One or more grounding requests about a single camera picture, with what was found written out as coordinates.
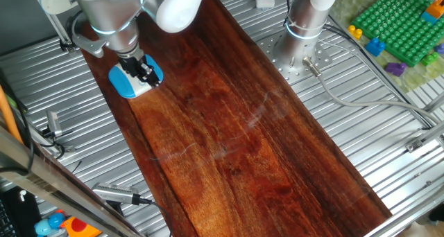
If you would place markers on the aluminium profile bracket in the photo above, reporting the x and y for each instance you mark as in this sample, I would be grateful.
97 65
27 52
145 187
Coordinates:
425 136

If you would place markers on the metal camera stand rod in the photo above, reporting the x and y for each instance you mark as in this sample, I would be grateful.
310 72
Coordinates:
66 43

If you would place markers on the green studded building baseplate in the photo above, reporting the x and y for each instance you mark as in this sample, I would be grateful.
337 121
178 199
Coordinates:
395 25

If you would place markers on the aluminium profile rail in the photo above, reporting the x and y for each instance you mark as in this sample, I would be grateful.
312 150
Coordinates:
406 216

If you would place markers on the yellow building brick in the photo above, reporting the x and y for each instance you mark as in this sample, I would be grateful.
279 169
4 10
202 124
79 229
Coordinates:
355 32

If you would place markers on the small green building brick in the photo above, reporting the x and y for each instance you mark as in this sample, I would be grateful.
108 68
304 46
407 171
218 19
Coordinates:
429 59

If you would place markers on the light blue building brick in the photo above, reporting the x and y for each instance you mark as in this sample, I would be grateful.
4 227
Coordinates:
428 18

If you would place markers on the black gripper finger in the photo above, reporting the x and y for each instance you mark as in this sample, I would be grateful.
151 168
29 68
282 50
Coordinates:
152 72
147 78

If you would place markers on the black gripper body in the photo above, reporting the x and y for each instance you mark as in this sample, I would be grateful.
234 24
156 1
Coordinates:
131 64

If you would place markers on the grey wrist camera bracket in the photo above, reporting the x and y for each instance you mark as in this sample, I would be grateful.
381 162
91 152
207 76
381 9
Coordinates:
86 44

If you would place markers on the orange building brick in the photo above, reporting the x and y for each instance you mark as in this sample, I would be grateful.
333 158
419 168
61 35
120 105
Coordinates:
436 7

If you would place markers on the small silver camera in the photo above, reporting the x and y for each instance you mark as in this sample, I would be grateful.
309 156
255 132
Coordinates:
54 123

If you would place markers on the orange red toy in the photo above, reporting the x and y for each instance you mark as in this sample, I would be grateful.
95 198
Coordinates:
79 228

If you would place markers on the yellow green patterned cloth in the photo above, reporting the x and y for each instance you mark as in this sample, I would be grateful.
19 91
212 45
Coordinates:
347 1

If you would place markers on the steel frame bar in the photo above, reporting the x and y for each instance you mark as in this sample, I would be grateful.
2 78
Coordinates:
52 185

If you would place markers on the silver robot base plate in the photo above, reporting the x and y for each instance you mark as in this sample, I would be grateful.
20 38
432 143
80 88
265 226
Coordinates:
322 58

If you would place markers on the reddish brown wooden board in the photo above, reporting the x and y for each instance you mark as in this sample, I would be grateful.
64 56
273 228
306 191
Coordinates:
236 154

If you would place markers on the silver ribbed camera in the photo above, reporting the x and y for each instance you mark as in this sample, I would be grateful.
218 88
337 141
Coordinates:
112 193

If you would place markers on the blue toy balls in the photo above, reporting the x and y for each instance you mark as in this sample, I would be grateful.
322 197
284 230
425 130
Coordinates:
48 224

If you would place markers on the orange pole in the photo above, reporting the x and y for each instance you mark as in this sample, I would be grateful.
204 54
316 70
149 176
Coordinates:
7 115

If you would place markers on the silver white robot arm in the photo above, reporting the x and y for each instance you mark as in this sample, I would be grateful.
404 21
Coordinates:
111 11

